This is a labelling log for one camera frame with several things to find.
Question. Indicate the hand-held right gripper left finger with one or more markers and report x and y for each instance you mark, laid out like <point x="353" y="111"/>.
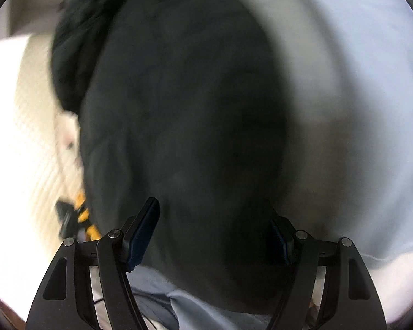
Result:
<point x="143" y="237"/>

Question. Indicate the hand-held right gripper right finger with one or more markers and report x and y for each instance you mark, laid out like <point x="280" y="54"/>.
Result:
<point x="282" y="244"/>

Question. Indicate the black puffer jacket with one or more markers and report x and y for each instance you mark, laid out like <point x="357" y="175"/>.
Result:
<point x="179" y="110"/>

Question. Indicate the cream quilted headboard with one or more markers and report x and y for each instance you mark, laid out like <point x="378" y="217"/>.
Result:
<point x="38" y="127"/>

